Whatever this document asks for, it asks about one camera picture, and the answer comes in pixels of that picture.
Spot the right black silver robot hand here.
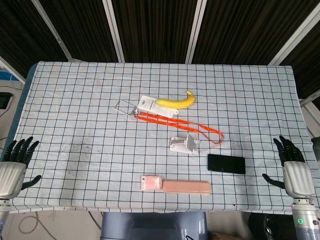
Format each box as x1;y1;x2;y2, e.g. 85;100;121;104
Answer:
261;135;316;200

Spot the pink tissue pack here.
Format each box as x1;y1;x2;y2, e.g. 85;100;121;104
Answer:
140;175;163;191

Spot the yellow banana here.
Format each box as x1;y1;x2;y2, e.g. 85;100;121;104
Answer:
156;90;196;110

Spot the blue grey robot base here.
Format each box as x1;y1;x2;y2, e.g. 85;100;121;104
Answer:
100;211;208;240

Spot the black box device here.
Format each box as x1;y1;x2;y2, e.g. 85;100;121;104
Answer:
0;92;14;110

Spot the white black checkered tablecloth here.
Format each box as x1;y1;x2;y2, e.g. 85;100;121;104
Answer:
5;61;313;214

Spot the pink pencil case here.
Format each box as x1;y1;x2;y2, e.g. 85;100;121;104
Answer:
161;179;213;195

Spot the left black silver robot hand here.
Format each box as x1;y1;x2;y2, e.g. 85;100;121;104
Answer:
0;136;42;200

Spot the black smartphone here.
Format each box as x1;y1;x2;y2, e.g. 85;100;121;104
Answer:
207;153;246;175

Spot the white printed packaging card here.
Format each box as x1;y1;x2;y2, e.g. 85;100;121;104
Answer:
137;95;180;119

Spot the orange lanyard strap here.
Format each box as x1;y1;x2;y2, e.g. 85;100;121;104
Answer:
133;111;225;145

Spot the clear badge holder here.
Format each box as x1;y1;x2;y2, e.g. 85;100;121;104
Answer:
114;99;140;117

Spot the white partition frame post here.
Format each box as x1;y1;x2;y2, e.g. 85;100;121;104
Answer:
32;0;72;61
185;0;208;64
268;0;320;66
102;0;125;63

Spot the white folding phone stand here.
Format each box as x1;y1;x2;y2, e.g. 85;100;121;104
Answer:
169;133;200;156

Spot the thin floor cable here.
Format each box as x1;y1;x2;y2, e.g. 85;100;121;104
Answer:
19;212;61;240

